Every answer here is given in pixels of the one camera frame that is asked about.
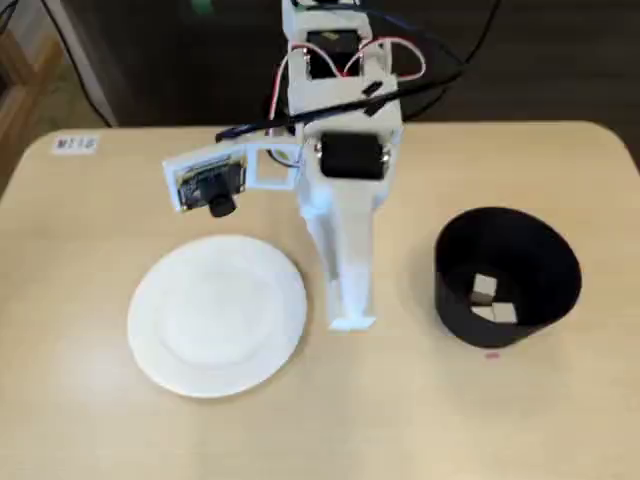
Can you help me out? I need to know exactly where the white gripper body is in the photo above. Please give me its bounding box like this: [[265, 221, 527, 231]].
[[292, 92, 406, 212]]

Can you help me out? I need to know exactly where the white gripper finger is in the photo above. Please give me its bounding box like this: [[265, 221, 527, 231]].
[[326, 197, 378, 333], [298, 198, 339, 290]]

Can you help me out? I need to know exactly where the white paper plate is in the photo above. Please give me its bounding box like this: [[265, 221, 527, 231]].
[[126, 235, 308, 400]]

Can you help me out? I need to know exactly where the black pot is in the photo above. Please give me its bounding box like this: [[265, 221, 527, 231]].
[[433, 205, 584, 352]]

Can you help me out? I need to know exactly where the white printed table label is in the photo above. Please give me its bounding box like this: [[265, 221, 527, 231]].
[[51, 134, 100, 156]]

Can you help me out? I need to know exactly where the wooden shelf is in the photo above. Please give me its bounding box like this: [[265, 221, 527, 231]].
[[0, 0, 67, 197]]

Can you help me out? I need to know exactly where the black camera cable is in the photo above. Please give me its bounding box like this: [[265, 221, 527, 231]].
[[214, 0, 502, 144]]

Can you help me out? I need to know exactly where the red white servo wire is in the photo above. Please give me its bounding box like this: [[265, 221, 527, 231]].
[[343, 36, 427, 84], [266, 46, 314, 142]]

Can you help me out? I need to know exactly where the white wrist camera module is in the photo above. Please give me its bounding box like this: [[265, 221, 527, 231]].
[[161, 141, 302, 220]]

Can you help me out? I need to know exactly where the black floor cable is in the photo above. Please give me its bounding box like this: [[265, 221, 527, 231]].
[[41, 0, 115, 127]]

